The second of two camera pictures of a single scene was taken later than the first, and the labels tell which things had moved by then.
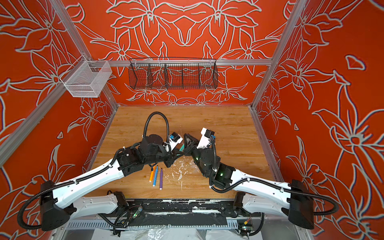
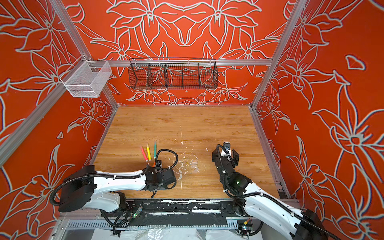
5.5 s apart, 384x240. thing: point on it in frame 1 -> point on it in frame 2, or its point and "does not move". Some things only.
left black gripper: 172,155 -> 166,187
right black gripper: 191,148 -> 236,159
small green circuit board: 247,228 does not move
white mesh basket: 86,78 does not move
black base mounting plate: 160,212 does not move
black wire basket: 173,73 does not move
